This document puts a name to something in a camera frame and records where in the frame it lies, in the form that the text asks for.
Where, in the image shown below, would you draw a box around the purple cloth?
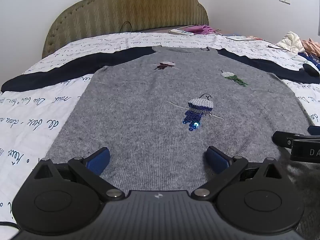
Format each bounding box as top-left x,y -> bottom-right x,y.
184,25 -> 217,35

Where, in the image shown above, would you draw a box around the white jacket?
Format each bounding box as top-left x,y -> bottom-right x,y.
275,31 -> 307,54

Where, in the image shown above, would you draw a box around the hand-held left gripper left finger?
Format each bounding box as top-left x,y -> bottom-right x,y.
33,147 -> 125,202

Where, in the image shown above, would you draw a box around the pink clothes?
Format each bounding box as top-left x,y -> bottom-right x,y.
301,39 -> 320,57

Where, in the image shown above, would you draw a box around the grey sweater with navy sleeves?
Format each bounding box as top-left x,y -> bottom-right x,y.
1,45 -> 320,240

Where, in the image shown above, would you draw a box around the black rounded object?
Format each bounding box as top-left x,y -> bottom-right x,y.
302,64 -> 320,77

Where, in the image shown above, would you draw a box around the black looped cable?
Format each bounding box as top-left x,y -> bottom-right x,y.
119,21 -> 134,33

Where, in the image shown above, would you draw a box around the blue clothing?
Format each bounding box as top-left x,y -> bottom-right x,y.
297,52 -> 320,68

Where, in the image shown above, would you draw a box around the white script-printed blanket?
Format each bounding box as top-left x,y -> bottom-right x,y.
0,32 -> 320,230

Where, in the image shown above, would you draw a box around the olive padded headboard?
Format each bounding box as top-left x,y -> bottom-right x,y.
42,0 -> 209,58

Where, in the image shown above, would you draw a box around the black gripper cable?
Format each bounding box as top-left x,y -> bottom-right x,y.
0,220 -> 20,230

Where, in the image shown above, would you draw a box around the thin black cable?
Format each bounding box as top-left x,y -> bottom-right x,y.
225,36 -> 293,53

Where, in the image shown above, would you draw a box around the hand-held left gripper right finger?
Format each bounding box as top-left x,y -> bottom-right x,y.
191,145 -> 288,202

